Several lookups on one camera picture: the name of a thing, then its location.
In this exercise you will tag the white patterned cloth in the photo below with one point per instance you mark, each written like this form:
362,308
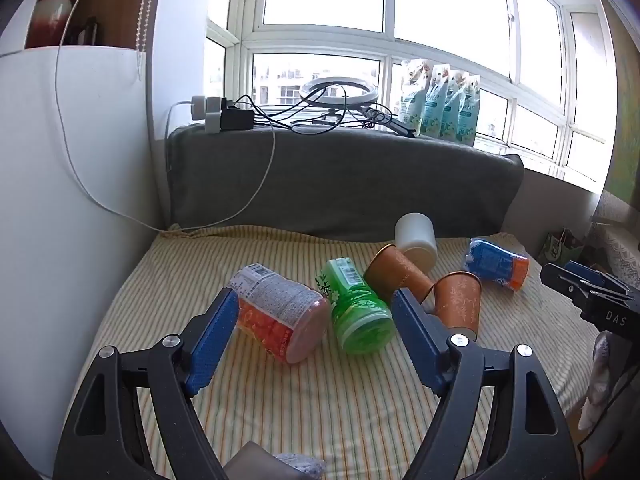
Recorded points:
617,242

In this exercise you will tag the striped bed sheet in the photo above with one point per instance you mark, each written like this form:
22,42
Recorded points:
320,410

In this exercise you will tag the grey power adapter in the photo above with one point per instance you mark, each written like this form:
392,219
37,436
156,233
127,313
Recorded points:
214,122

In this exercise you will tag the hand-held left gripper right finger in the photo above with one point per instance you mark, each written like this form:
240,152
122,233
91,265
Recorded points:
414,340

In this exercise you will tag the black light stand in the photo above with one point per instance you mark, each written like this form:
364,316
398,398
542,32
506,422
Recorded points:
395,125

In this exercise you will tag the green white refill pouch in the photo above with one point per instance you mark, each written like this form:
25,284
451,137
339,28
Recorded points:
434,105
467,115
412,97
452,110

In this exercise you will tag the grey cushion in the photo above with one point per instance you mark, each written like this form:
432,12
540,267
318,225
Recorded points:
345,180

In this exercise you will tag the brown paper cup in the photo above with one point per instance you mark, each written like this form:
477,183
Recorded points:
395,272
459,305

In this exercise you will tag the red bottle with white label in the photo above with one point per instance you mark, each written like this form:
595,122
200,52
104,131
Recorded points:
280,310

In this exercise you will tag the green cardboard box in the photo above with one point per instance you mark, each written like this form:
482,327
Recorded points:
560,246

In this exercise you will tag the yellow green curtain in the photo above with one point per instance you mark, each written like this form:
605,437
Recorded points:
625,100

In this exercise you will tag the white window frame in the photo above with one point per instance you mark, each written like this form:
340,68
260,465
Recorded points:
387,42

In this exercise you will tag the person's left hand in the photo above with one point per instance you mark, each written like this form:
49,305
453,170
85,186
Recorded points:
300,465

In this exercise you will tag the blue bottle with orange cap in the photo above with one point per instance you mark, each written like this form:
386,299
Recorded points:
495,262

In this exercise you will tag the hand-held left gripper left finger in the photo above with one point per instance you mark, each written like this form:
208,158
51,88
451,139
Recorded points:
215,340

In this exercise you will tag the red and white shelf item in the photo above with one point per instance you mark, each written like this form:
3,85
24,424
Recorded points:
50,10

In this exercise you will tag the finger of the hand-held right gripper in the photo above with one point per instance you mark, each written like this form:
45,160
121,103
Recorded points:
562,282
590,274

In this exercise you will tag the person's right hand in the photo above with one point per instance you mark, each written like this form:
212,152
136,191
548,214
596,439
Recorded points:
599,370

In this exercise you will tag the white cabinet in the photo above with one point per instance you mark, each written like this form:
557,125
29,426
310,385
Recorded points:
60,240

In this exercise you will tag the white plastic cup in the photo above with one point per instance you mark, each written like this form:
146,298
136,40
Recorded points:
416,242

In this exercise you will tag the white charger plug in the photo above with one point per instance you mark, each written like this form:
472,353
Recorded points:
202,106

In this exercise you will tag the black power adapter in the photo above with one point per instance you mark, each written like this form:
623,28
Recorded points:
236,119

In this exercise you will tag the green plastic bottle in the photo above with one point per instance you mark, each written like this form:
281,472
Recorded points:
357,307

